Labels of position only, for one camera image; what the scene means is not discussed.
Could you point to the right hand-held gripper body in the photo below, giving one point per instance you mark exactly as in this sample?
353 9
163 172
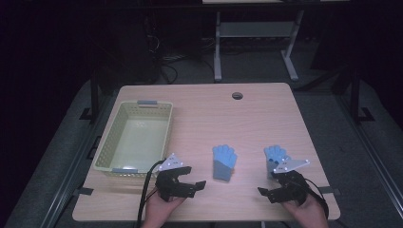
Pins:
293 188

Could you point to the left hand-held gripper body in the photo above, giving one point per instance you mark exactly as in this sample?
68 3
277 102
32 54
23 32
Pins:
169 186

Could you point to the blue knit glove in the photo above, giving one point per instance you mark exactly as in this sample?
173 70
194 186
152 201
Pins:
224 160
274 155

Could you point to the cream perforated plastic basket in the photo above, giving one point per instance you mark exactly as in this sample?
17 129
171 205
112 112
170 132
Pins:
139 136

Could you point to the person's left hand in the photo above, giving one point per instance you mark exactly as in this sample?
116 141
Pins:
158 212

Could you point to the person's right hand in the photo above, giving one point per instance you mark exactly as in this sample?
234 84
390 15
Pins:
309 215

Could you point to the aluminium floor rail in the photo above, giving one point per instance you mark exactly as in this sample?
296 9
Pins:
374 152
68 177

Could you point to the white metal table frame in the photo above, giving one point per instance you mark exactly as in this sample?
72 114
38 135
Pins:
217 47

